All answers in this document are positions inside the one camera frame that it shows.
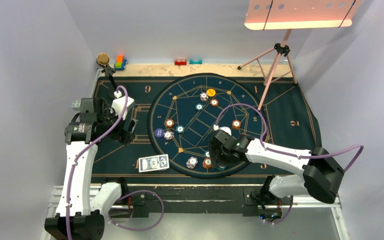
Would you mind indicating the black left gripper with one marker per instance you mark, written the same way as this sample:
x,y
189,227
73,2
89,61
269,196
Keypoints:
x,y
122,135

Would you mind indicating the pink music stand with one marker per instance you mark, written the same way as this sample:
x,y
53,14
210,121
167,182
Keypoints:
x,y
288,15

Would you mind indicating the yellow big blind button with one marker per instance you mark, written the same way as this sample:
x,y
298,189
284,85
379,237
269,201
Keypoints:
x,y
211,92

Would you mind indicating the pink white chip stack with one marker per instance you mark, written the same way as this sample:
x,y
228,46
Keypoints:
x,y
191,162

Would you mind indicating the orange chip stack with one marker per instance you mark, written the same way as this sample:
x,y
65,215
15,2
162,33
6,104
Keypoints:
x,y
207,163

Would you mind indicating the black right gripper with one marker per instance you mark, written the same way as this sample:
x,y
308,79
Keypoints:
x,y
214,150

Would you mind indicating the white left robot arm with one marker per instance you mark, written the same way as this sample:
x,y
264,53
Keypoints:
x,y
79,216

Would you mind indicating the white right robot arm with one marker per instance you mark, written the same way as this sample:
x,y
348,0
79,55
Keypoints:
x,y
315,173

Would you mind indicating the round blue poker mat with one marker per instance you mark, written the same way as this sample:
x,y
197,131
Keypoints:
x,y
177,101

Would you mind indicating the blue playing card deck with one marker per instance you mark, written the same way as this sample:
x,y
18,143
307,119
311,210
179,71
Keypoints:
x,y
153,163

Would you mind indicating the teal chip stack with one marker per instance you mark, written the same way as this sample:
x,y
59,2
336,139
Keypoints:
x,y
221,168

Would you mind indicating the orange green blue toy blocks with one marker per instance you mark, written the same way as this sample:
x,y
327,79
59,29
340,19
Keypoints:
x,y
120,63

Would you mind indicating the teal poker chip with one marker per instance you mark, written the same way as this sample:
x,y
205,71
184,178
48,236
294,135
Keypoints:
x,y
180,129
199,107
207,154

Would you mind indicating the purple small blind button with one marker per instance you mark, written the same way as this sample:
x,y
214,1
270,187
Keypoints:
x,y
159,132

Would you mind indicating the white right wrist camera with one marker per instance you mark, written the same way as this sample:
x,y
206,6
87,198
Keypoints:
x,y
223,128

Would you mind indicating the orange poker chip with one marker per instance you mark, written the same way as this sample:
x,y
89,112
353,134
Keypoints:
x,y
236,124
214,102
169,123

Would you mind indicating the teal toy block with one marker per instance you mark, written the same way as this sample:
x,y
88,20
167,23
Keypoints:
x,y
195,61

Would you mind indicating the red toy block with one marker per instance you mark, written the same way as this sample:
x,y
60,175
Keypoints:
x,y
180,62

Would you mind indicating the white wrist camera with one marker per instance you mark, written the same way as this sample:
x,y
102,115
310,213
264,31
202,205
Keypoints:
x,y
122,104
223,128

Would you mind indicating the round brown knob stand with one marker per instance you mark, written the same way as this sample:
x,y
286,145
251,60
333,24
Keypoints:
x,y
103,60

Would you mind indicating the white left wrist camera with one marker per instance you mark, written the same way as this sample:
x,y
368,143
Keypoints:
x,y
122,104

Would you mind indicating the grey lego brick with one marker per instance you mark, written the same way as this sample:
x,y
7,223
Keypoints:
x,y
76,105

